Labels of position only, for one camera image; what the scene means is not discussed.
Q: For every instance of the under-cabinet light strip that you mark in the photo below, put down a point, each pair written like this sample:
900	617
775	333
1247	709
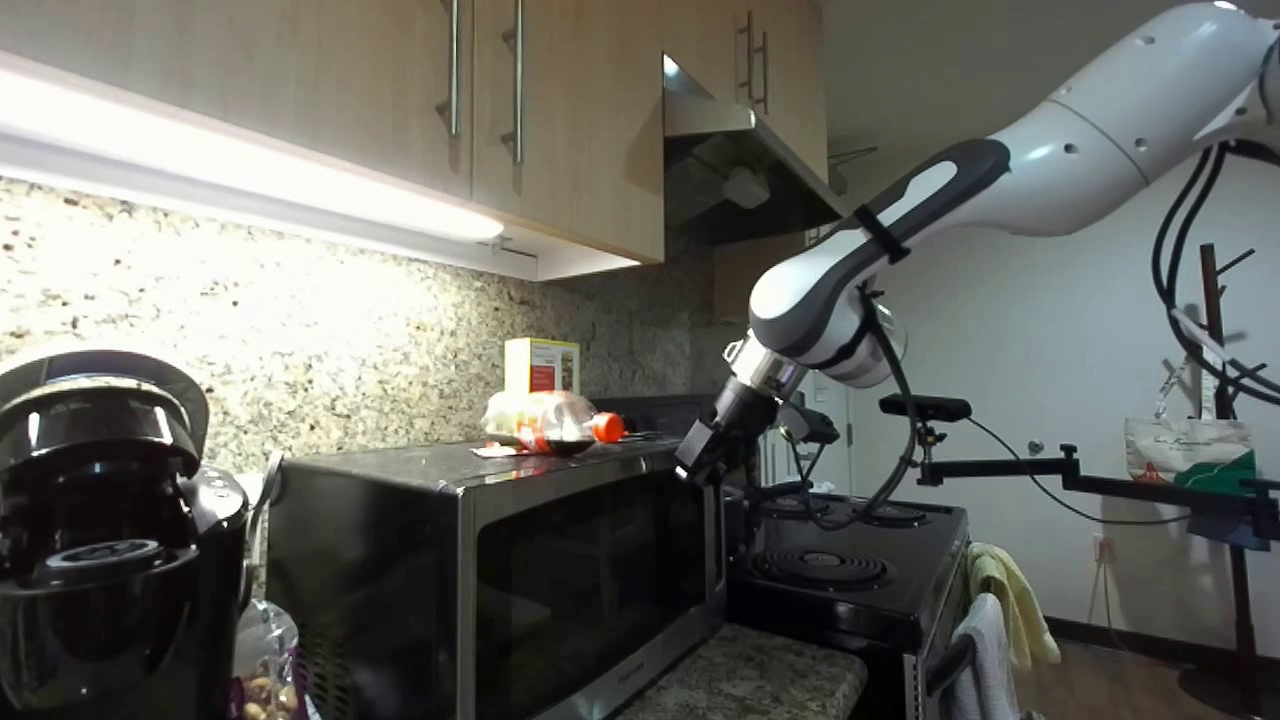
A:
68	130

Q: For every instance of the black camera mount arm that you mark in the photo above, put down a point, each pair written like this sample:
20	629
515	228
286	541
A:
1226	497

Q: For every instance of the small orange object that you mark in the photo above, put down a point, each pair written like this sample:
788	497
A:
608	431

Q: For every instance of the plastic wrapped food bag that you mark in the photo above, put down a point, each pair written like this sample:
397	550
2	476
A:
539	418

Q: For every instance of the black coffee maker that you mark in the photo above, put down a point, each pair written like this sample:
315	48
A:
117	550

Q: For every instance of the stainless steel black microwave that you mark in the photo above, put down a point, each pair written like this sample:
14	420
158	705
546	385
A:
450	584

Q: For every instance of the white and red box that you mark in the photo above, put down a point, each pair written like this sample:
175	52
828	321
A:
542	367

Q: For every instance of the clear plastic snack bag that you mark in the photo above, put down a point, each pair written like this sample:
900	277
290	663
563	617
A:
266	664

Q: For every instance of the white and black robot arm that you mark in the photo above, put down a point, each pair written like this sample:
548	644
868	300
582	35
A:
1182	81

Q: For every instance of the yellow dish towel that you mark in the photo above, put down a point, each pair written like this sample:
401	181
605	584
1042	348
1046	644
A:
1031	636

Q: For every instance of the black electric stove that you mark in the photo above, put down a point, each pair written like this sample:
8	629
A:
876	580

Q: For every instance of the white dish towel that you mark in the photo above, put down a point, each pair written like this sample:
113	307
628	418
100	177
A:
987	687

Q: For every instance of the wooden upper cabinets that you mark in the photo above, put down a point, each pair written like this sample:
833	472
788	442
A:
542	115

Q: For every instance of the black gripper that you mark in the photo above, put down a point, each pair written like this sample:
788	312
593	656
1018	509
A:
727	439

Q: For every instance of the stainless steel range hood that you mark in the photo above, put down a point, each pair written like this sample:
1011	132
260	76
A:
728	173

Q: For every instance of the black coat rack stand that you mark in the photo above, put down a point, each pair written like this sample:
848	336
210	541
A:
1247	680

